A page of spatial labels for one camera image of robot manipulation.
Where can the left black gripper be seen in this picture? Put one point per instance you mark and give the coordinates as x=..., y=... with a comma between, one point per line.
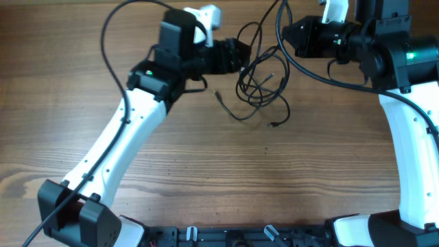
x=225, y=51

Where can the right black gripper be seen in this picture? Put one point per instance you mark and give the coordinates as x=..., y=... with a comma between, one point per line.
x=305, y=47

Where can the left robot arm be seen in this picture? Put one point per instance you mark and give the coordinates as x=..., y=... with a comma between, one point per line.
x=77, y=211

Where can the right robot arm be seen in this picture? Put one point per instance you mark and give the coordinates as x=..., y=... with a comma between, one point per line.
x=403, y=72

